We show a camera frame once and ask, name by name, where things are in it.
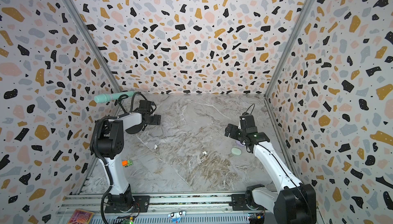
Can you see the small toy car sticker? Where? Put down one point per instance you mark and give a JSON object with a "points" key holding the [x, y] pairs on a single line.
{"points": [[175, 217]]}

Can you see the mint green charging case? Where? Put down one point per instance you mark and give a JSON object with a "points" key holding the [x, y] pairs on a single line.
{"points": [[236, 151]]}

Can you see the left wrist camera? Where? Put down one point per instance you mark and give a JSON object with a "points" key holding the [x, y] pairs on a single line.
{"points": [[145, 106]]}

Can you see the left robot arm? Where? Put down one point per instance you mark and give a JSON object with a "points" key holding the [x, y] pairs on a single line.
{"points": [[107, 145]]}

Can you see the corner aluminium profile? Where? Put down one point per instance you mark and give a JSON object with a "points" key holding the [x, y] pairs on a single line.
{"points": [[74, 13], [290, 43]]}

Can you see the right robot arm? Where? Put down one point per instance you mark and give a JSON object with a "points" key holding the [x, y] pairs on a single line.
{"points": [[293, 202]]}

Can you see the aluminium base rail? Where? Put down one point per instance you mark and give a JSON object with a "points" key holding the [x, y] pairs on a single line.
{"points": [[154, 208]]}

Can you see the left corner aluminium profile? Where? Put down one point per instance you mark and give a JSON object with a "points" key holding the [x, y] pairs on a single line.
{"points": [[74, 13]]}

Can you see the green toy car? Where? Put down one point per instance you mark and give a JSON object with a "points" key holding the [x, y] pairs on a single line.
{"points": [[127, 163]]}

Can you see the right corner aluminium profile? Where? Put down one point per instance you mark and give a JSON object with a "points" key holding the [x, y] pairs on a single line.
{"points": [[290, 43]]}

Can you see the colourful card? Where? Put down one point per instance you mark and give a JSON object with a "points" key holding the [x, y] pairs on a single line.
{"points": [[81, 217]]}

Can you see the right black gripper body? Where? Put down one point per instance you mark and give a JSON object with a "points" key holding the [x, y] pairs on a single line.
{"points": [[233, 131]]}

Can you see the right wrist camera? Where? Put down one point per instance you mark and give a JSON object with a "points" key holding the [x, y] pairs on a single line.
{"points": [[247, 123]]}

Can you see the purple charging case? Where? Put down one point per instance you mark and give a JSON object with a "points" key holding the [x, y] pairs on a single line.
{"points": [[240, 144]]}

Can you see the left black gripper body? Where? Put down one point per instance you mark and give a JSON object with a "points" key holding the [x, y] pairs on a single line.
{"points": [[154, 119]]}

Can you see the black microphone stand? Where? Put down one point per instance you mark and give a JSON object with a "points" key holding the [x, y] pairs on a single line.
{"points": [[132, 120]]}

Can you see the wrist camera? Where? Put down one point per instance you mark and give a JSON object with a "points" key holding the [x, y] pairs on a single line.
{"points": [[145, 106], [247, 123]]}

